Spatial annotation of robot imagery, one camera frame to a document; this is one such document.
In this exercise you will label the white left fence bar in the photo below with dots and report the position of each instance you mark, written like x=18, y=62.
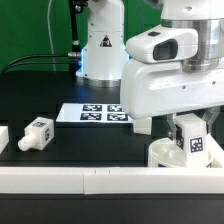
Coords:
x=4, y=137

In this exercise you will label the white front fence bar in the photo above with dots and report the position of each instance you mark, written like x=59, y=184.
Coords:
x=54, y=180

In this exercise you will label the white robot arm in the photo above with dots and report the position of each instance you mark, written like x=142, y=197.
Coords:
x=105, y=53

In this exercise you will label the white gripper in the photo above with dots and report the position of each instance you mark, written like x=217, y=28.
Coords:
x=153, y=82

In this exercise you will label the white marker sheet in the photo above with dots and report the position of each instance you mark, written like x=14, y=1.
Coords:
x=89, y=112

